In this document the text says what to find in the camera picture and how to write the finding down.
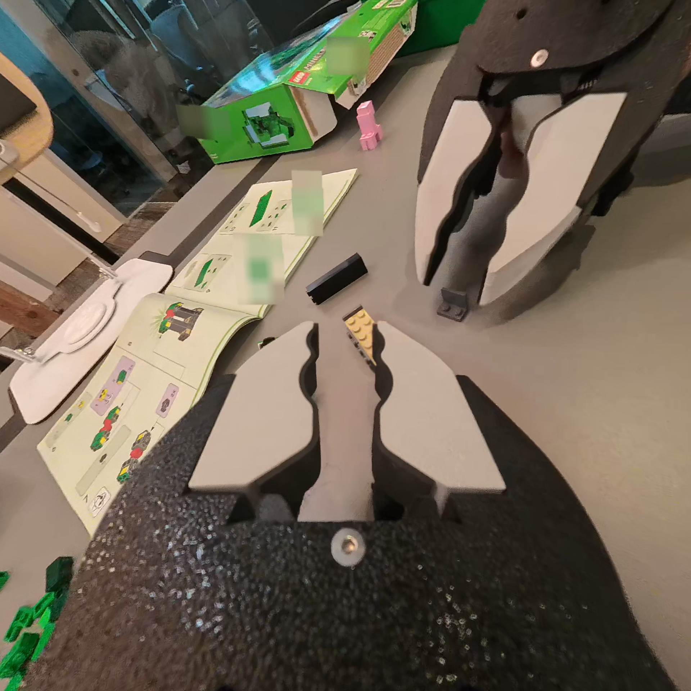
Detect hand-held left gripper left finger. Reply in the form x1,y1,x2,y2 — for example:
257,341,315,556
188,321,321,511

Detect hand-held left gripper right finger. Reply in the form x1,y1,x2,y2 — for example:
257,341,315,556
371,321,508,518

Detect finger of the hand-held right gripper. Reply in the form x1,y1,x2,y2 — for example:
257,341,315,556
478,92,631,307
415,97,512,287

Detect dark grey bracket brick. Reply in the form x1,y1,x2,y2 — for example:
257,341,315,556
436,288,469,323

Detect tan and black brick assembly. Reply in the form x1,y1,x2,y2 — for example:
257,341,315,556
343,305,379,368

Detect grey desk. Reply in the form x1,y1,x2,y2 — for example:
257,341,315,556
0,32,691,691

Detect person's right hand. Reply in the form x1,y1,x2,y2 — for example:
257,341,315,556
499,130,527,179

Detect pink brick figure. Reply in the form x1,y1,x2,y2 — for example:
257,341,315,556
356,100,385,152

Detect green stacked plastic bins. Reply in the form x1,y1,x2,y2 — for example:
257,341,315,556
416,0,487,57

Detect open instruction booklet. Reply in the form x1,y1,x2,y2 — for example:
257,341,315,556
37,168,358,535

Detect long black brick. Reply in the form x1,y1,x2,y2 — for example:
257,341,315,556
305,253,369,306

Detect green toy brick box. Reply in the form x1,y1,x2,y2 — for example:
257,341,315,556
197,0,419,164

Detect beige low cabinet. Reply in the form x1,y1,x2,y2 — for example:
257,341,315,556
0,148,127,303

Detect pile of green bricks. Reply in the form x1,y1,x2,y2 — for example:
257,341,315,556
0,556,73,691

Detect round wooden edge table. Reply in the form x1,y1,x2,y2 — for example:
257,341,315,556
0,51,55,187

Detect white rounded base plate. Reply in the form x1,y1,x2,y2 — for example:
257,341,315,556
8,258,175,425

